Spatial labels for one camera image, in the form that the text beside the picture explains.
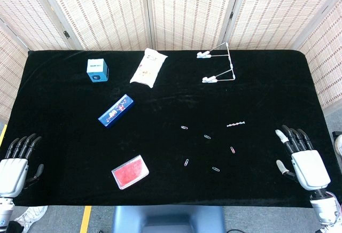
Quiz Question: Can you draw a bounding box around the white plastic packet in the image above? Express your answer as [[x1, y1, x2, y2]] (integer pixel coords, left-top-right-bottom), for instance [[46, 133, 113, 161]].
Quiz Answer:
[[129, 48, 168, 89]]

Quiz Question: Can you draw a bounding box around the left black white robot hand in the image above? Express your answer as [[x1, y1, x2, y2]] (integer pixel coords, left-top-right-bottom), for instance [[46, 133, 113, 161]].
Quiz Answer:
[[0, 133, 44, 198]]

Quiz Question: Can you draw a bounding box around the light blue speaker cube box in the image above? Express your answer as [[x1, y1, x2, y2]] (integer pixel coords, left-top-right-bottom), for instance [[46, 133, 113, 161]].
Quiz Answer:
[[86, 58, 110, 83]]

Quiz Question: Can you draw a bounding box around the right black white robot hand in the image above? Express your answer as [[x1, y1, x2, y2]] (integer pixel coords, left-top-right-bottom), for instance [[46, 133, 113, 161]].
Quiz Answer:
[[275, 125, 331, 191]]

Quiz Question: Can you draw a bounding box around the bamboo folding screen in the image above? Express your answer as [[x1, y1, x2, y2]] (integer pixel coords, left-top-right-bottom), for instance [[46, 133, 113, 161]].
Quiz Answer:
[[0, 0, 342, 123]]

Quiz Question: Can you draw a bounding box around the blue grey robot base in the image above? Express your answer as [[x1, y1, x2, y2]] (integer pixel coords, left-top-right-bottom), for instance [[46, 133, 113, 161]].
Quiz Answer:
[[111, 205, 227, 233]]

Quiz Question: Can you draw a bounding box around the clear case with red card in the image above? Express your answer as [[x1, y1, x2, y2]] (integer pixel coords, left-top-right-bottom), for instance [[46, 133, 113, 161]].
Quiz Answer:
[[111, 154, 150, 190]]

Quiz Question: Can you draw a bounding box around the white sneaker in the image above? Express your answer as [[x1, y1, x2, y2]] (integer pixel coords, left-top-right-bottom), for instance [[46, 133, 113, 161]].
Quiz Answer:
[[13, 205, 49, 231], [334, 134, 342, 159]]

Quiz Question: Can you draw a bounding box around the long dark blue printed box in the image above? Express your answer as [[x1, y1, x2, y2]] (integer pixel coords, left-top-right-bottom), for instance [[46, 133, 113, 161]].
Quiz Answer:
[[97, 94, 135, 129]]

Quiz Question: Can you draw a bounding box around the black velvet tablecloth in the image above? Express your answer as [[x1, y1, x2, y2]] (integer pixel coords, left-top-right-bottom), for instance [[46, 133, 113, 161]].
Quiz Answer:
[[4, 49, 338, 208]]

